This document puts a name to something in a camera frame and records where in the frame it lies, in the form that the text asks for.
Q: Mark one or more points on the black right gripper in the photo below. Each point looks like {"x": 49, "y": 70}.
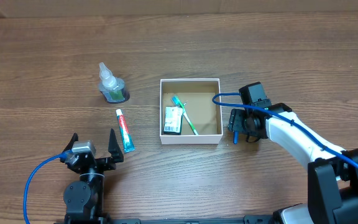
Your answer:
{"x": 237, "y": 121}

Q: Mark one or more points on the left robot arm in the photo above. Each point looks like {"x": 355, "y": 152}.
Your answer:
{"x": 84, "y": 198}

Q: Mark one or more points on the dental floss pack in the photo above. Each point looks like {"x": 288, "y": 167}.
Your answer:
{"x": 173, "y": 120}

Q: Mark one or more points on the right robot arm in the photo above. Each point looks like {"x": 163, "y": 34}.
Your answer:
{"x": 332, "y": 170}

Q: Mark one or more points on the red green toothpaste tube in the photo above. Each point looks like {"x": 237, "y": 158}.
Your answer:
{"x": 126, "y": 137}

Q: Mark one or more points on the blue disposable razor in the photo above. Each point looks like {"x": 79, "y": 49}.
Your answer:
{"x": 235, "y": 138}

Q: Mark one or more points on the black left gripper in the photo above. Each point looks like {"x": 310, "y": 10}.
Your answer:
{"x": 97, "y": 162}

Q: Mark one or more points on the white cardboard box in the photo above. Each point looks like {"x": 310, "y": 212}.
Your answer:
{"x": 196, "y": 94}

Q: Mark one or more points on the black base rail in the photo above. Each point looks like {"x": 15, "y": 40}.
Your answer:
{"x": 248, "y": 219}

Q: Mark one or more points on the green white toothbrush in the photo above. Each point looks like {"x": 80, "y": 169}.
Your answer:
{"x": 177, "y": 102}

